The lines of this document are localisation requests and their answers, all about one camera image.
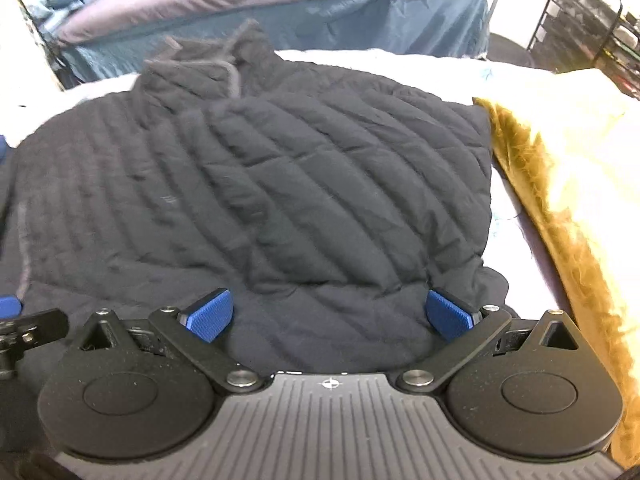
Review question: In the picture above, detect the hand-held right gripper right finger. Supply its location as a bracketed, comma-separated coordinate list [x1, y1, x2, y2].
[397, 287, 582, 392]

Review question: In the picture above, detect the yellow shiny garment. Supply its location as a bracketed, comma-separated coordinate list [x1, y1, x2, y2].
[472, 67, 640, 467]

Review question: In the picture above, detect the bed with blue skirt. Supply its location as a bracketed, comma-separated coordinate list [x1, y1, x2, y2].
[25, 0, 491, 85]

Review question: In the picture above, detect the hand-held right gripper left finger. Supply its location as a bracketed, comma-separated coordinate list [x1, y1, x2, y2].
[77, 287, 263, 393]

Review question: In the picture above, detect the black metal rack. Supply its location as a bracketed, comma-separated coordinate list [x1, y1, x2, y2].
[527, 0, 640, 97]

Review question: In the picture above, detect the dark round stool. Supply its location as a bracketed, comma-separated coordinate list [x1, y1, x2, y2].
[489, 32, 540, 69]

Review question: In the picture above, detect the black quilted jacket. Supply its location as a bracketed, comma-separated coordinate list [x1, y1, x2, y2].
[0, 20, 512, 377]

